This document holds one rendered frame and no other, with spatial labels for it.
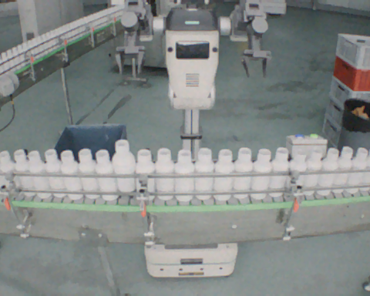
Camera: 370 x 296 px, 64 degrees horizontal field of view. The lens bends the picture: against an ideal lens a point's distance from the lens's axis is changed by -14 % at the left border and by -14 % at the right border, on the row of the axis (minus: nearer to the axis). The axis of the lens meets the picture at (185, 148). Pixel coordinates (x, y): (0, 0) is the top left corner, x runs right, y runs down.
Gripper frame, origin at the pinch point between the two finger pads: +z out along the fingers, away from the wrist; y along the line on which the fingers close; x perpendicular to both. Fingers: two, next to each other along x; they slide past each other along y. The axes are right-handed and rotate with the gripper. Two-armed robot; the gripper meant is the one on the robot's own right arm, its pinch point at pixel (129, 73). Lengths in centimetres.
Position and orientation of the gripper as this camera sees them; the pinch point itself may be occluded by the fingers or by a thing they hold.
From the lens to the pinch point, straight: 120.7
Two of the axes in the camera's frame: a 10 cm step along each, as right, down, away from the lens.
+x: 0.3, 0.2, 10.0
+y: 10.0, 0.1, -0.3
